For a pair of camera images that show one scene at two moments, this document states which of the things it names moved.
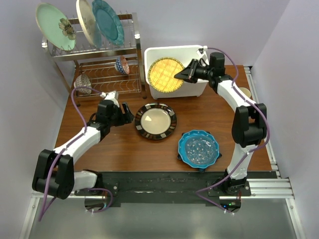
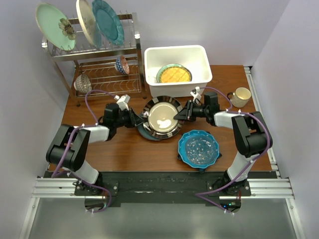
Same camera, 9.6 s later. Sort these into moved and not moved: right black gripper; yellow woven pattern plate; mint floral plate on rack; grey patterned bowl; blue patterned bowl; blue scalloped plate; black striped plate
Moved: black striped plate; yellow woven pattern plate; right black gripper
Not moved: blue patterned bowl; blue scalloped plate; mint floral plate on rack; grey patterned bowl
